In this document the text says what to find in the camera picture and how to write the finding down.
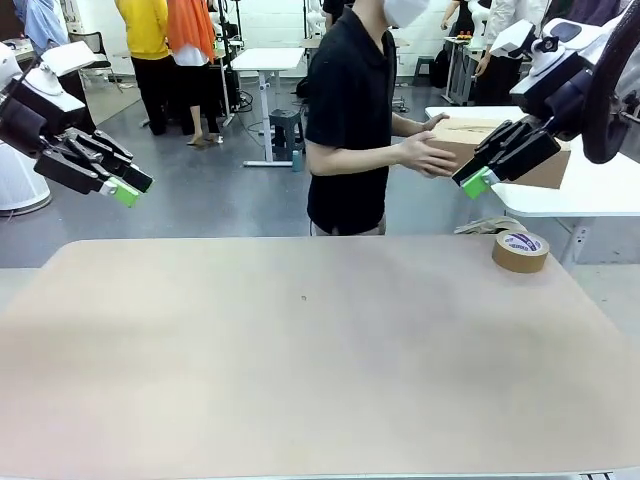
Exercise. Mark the grey background workbench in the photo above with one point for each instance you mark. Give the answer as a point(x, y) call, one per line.
point(457, 70)

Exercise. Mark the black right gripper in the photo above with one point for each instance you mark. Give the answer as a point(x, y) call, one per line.
point(570, 105)

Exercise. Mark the person's right forearm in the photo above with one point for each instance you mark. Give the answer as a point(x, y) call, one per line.
point(360, 160)

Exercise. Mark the crumpled brown paper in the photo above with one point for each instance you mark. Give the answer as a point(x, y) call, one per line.
point(480, 226)

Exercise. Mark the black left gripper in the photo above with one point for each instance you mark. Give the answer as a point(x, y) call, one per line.
point(25, 125)

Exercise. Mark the person in yellow shirt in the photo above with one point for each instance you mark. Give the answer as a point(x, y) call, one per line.
point(147, 35)

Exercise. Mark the black office chair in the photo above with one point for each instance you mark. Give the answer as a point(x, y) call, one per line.
point(95, 70)

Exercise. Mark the person in white shirt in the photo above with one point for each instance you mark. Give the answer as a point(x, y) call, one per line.
point(500, 70)

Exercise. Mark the person's left forearm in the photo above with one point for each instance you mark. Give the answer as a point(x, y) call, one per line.
point(407, 125)

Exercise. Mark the person in orange garment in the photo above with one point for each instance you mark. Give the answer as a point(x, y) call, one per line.
point(190, 30)

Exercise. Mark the person in light blue shirt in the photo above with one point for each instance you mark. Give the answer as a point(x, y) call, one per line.
point(42, 22)

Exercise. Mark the person's left hand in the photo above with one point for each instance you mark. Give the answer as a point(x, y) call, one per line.
point(436, 121)

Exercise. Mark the teal drink bottle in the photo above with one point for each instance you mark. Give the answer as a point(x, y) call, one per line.
point(297, 161)

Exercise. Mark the brown packing tape roll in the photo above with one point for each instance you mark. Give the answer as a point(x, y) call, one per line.
point(520, 255)

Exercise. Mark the grey plastic step stool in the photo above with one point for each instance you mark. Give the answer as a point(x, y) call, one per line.
point(287, 130)

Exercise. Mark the white standing desk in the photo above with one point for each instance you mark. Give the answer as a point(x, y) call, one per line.
point(270, 60)

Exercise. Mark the person in black polo shirt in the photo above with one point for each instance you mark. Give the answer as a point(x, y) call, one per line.
point(345, 100)

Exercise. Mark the white cylindrical air purifier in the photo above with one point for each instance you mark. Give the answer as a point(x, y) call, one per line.
point(17, 180)

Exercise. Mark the white rounded side table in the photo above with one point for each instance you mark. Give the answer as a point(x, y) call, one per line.
point(590, 195)

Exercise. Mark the brown cardboard box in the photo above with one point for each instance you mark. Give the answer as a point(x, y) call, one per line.
point(460, 137)

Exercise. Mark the person's right hand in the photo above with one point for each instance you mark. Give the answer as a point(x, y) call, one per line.
point(430, 157)

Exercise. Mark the small grey stool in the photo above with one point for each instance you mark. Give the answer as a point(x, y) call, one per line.
point(424, 67)

